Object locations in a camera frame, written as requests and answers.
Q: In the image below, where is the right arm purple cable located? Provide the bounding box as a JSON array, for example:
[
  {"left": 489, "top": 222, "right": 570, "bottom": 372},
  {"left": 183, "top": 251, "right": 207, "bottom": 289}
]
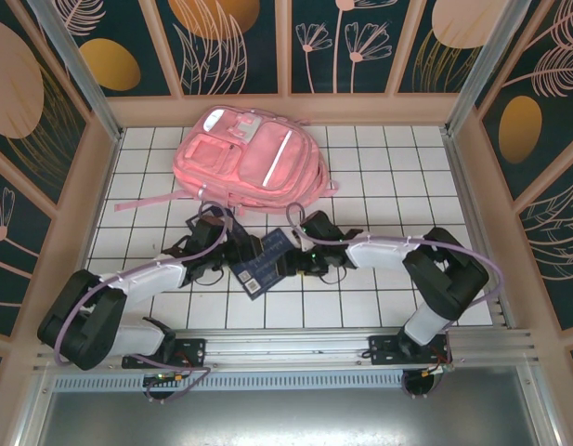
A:
[{"left": 285, "top": 202, "right": 508, "bottom": 400}]

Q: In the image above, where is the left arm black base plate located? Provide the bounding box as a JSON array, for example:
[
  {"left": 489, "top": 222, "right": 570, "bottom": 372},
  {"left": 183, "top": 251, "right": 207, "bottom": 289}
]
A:
[{"left": 122, "top": 336, "right": 207, "bottom": 371}]

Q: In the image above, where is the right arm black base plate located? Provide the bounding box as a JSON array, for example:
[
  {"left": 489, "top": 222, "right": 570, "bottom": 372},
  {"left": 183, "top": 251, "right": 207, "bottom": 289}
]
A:
[{"left": 368, "top": 334, "right": 454, "bottom": 371}]

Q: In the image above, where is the small controller board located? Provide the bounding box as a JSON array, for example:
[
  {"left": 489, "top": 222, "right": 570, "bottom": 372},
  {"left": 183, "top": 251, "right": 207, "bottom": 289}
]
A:
[
  {"left": 420, "top": 363, "right": 456, "bottom": 378},
  {"left": 143, "top": 370, "right": 188, "bottom": 387}
]

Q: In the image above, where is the aluminium frame rail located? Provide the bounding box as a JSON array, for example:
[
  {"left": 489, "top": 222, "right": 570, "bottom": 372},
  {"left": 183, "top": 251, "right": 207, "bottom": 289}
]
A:
[{"left": 33, "top": 327, "right": 542, "bottom": 374}]

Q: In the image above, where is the aluminium corner post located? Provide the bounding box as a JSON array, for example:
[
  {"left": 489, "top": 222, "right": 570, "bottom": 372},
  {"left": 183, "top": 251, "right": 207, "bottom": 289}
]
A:
[
  {"left": 443, "top": 0, "right": 537, "bottom": 137},
  {"left": 28, "top": 0, "right": 125, "bottom": 143}
]

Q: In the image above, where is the perforated metal cable tray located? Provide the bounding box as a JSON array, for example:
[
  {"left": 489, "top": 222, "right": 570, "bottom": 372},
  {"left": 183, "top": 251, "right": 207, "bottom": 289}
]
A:
[{"left": 51, "top": 374, "right": 537, "bottom": 394}]

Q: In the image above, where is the grey metal sheet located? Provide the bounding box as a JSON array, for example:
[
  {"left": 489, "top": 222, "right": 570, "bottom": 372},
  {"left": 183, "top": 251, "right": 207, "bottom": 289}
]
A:
[{"left": 34, "top": 389, "right": 562, "bottom": 446}]

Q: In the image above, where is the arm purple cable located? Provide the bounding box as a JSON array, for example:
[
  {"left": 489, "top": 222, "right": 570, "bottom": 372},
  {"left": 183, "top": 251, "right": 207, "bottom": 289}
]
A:
[
  {"left": 285, "top": 202, "right": 508, "bottom": 400},
  {"left": 53, "top": 202, "right": 236, "bottom": 405}
]

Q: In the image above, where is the aluminium side rail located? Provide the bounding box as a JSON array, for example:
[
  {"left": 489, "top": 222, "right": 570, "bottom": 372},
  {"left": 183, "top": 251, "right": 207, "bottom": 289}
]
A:
[{"left": 441, "top": 129, "right": 520, "bottom": 332}]

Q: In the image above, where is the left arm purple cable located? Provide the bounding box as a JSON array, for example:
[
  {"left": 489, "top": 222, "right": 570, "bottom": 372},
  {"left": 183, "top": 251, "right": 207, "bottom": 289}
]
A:
[{"left": 53, "top": 202, "right": 236, "bottom": 405}]

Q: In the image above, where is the pink backpack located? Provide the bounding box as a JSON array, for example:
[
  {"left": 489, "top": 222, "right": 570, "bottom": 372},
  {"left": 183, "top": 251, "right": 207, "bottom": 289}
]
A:
[{"left": 114, "top": 105, "right": 340, "bottom": 218}]

